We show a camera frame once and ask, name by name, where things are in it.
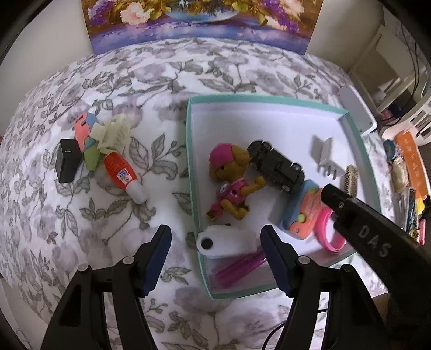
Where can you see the floral printed blanket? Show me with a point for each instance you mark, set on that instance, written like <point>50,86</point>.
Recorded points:
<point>134,84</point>

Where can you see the cream plastic clip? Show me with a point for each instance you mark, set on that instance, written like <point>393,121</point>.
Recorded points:
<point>116,133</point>

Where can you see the small blue round tin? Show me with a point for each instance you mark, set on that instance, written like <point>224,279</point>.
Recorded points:
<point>390,149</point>

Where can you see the salmon and blue small box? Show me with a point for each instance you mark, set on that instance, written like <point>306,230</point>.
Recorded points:
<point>82,129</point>

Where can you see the small beige comb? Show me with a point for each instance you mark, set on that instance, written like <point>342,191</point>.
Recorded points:
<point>350,178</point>

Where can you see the teal box with white inside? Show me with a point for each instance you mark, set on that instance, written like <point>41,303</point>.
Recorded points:
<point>252,117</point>

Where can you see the white plug adapter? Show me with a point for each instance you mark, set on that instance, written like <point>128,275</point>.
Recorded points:
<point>325,151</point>

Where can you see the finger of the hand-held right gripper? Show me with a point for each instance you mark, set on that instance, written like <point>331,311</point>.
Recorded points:
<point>333,197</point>

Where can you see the black toy car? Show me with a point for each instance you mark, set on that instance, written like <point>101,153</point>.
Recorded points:
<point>276,165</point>

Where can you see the toy dog with pink helmet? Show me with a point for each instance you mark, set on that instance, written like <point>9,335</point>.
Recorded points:
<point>232,191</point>

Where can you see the white shelf unit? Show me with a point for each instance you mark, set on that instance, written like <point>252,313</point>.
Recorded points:
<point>387,50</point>

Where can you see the white wristband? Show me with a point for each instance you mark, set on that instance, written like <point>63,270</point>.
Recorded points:
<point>225,244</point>

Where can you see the white rectangular device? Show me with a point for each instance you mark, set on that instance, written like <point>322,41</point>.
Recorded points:
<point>357,107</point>

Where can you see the white plastic basket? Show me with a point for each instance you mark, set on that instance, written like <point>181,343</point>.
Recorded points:
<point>414,121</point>

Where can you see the black power adapter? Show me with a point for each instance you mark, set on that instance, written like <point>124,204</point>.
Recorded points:
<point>67,161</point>

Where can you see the pink transparent tube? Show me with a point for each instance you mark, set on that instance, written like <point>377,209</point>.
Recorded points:
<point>235,269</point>

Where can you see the orange packet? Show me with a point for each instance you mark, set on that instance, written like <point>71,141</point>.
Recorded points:
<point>409,154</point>

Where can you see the orange glue bottle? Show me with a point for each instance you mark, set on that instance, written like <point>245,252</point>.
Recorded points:
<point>118,168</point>

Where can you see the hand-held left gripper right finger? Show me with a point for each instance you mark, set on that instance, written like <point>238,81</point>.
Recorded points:
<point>276,259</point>

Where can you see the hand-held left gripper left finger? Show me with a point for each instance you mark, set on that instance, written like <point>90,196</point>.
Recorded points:
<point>156,259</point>

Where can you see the bundle of pens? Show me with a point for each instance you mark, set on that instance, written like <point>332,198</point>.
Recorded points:
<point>412,208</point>

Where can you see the blue and orange plastic toy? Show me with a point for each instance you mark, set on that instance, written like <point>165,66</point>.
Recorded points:
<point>303,229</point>

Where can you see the floral painting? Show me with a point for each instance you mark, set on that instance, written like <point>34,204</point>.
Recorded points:
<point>202,30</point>

